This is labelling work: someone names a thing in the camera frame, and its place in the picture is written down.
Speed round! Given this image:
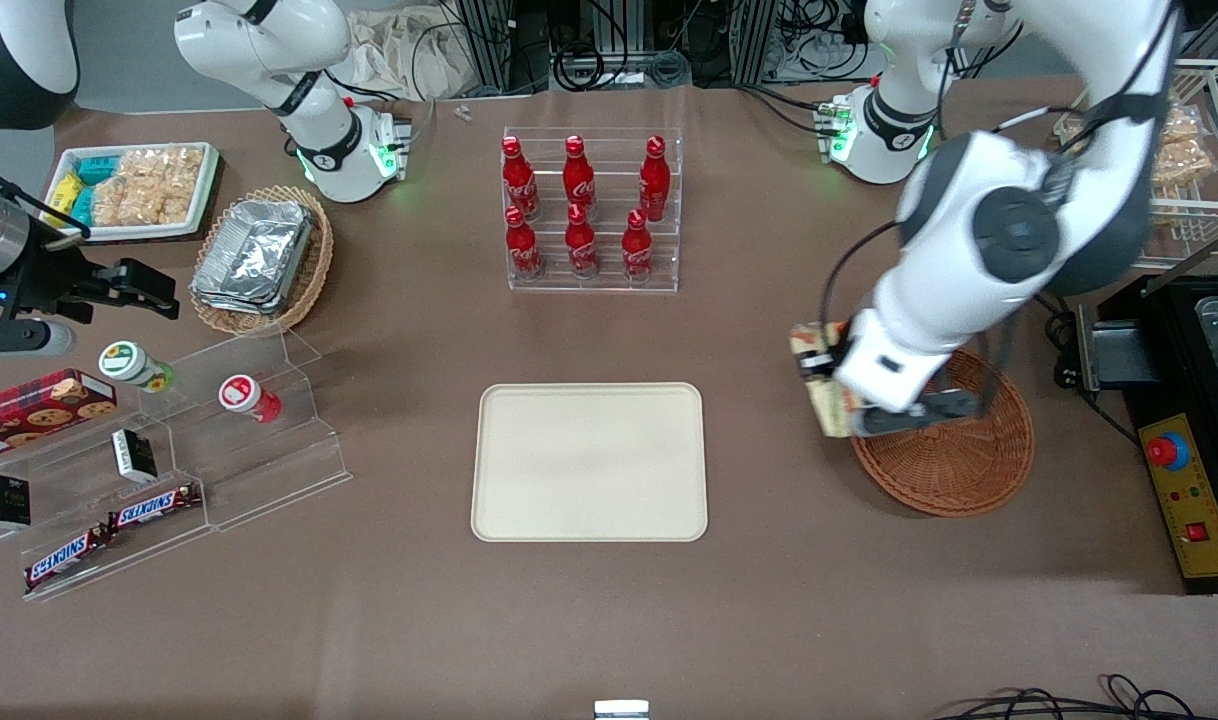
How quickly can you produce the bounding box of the white wire rack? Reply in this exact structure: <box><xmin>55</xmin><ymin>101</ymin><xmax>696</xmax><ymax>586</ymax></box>
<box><xmin>1054</xmin><ymin>58</ymin><xmax>1218</xmax><ymax>269</ymax></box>

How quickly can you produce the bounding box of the brown Snickers bar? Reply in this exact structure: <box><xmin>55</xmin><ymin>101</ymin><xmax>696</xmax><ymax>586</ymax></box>
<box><xmin>107</xmin><ymin>484</ymin><xmax>203</xmax><ymax>531</ymax></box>
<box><xmin>23</xmin><ymin>527</ymin><xmax>112</xmax><ymax>592</ymax></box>

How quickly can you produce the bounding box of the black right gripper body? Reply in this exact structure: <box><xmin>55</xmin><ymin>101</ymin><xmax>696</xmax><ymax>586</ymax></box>
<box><xmin>9</xmin><ymin>255</ymin><xmax>158</xmax><ymax>321</ymax></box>

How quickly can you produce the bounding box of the brown round wicker basket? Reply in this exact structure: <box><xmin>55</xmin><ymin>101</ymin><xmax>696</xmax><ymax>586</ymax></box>
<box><xmin>849</xmin><ymin>345</ymin><xmax>1035</xmax><ymax>518</ymax></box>

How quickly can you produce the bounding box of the red plaid cookie box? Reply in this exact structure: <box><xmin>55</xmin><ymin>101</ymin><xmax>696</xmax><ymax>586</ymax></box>
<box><xmin>0</xmin><ymin>368</ymin><xmax>118</xmax><ymax>464</ymax></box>

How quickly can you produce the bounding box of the white rectangular snack tray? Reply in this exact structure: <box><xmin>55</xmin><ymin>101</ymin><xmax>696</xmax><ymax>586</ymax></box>
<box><xmin>42</xmin><ymin>142</ymin><xmax>220</xmax><ymax>243</ymax></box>

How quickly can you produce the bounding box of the red lid cup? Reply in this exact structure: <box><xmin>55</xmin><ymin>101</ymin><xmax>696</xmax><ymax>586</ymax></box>
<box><xmin>218</xmin><ymin>374</ymin><xmax>283</xmax><ymax>424</ymax></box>

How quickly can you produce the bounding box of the black cable bundle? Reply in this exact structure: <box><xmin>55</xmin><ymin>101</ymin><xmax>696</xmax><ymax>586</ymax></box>
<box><xmin>934</xmin><ymin>675</ymin><xmax>1218</xmax><ymax>720</ymax></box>

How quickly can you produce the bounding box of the small black chocolate box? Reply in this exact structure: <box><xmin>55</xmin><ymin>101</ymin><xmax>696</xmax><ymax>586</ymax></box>
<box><xmin>112</xmin><ymin>428</ymin><xmax>159</xmax><ymax>484</ymax></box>
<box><xmin>0</xmin><ymin>475</ymin><xmax>32</xmax><ymax>530</ymax></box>

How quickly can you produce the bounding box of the yellow control panel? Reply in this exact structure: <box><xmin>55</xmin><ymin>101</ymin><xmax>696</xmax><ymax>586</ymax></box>
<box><xmin>1139</xmin><ymin>413</ymin><xmax>1218</xmax><ymax>581</ymax></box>

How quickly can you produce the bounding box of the green sunflower lid cup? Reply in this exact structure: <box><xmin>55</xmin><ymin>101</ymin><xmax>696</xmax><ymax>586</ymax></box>
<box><xmin>98</xmin><ymin>341</ymin><xmax>176</xmax><ymax>393</ymax></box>

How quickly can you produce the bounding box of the cream plastic tray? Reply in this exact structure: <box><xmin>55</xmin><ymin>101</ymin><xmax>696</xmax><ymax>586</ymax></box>
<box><xmin>471</xmin><ymin>383</ymin><xmax>708</xmax><ymax>542</ymax></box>

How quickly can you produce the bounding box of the light oval wicker basket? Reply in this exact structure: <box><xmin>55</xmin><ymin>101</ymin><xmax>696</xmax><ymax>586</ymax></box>
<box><xmin>189</xmin><ymin>185</ymin><xmax>335</xmax><ymax>337</ymax></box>

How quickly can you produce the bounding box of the triangle sandwich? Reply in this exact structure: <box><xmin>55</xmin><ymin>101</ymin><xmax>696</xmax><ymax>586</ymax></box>
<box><xmin>791</xmin><ymin>322</ymin><xmax>856</xmax><ymax>439</ymax></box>

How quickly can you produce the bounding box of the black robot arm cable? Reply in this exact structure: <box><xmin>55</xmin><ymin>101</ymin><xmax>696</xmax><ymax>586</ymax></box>
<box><xmin>819</xmin><ymin>218</ymin><xmax>905</xmax><ymax>336</ymax></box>

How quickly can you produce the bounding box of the crumpled white cloth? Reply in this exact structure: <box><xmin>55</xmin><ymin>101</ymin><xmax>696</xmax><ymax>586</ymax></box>
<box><xmin>344</xmin><ymin>8</ymin><xmax>475</xmax><ymax>101</ymax></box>

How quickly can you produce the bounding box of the clear acrylic bottle rack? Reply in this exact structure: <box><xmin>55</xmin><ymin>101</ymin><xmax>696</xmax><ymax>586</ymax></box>
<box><xmin>502</xmin><ymin>127</ymin><xmax>684</xmax><ymax>294</ymax></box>

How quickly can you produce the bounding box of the aluminium foil container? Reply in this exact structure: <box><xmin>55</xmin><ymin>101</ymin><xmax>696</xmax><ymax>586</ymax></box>
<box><xmin>191</xmin><ymin>199</ymin><xmax>316</xmax><ymax>306</ymax></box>
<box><xmin>194</xmin><ymin>285</ymin><xmax>282</xmax><ymax>317</ymax></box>

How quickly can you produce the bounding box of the aluminium frame post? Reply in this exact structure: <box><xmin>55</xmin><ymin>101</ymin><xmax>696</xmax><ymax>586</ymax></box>
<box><xmin>469</xmin><ymin>0</ymin><xmax>515</xmax><ymax>93</ymax></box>
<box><xmin>734</xmin><ymin>0</ymin><xmax>778</xmax><ymax>86</ymax></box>

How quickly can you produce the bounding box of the red cola bottle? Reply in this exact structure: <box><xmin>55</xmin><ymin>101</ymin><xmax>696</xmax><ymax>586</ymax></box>
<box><xmin>504</xmin><ymin>206</ymin><xmax>545</xmax><ymax>280</ymax></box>
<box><xmin>639</xmin><ymin>135</ymin><xmax>672</xmax><ymax>223</ymax></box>
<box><xmin>563</xmin><ymin>135</ymin><xmax>597</xmax><ymax>216</ymax></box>
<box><xmin>564</xmin><ymin>204</ymin><xmax>601</xmax><ymax>278</ymax></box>
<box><xmin>501</xmin><ymin>136</ymin><xmax>542</xmax><ymax>221</ymax></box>
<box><xmin>622</xmin><ymin>208</ymin><xmax>654</xmax><ymax>282</ymax></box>

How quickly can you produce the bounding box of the clear acrylic stepped shelf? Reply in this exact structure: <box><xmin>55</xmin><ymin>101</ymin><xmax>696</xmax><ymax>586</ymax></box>
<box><xmin>0</xmin><ymin>328</ymin><xmax>353</xmax><ymax>603</ymax></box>

